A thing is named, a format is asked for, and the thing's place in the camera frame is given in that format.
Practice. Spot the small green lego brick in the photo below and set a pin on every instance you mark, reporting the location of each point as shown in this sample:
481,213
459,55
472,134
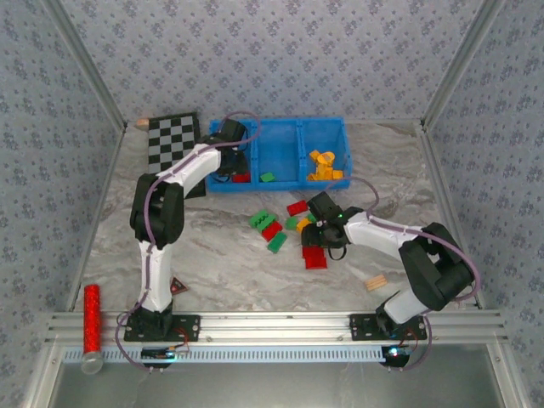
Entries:
291,223

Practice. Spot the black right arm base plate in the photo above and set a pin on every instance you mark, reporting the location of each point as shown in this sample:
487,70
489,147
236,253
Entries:
361,327

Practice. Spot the small plain wooden block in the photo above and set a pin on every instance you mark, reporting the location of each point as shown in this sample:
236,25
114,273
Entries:
142,123

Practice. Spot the blue three-compartment plastic bin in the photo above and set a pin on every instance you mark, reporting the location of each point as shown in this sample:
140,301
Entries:
280,144

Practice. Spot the aluminium table side rail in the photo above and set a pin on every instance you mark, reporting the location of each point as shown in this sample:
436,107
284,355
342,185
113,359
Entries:
98,217
448,212

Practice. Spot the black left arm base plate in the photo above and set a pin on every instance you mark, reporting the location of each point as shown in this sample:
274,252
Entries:
189,329

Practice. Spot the yellow lego arch piece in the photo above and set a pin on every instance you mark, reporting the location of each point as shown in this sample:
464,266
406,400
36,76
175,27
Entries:
329,157

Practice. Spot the red glitter tube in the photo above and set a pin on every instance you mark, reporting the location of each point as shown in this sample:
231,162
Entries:
92,319

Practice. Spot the large red lego brick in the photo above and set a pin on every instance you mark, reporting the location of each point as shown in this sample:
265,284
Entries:
313,253

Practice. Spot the red triangular plastic piece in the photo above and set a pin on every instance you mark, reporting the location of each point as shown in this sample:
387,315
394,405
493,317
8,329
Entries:
178,286

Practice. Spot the small yellow lego brick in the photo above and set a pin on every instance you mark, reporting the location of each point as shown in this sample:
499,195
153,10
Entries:
314,156

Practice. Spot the aluminium frame post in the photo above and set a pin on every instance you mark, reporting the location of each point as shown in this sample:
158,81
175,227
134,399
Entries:
86,64
459,64

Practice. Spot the ridged wooden block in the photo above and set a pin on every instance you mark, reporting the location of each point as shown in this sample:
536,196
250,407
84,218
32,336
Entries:
376,282

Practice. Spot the long aluminium base rail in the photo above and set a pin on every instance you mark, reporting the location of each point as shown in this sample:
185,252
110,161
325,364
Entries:
276,327

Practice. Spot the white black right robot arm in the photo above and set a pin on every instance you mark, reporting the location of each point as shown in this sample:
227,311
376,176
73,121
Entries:
382,236

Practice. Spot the black grey folded chessboard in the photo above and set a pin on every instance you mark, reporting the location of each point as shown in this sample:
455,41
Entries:
174,140

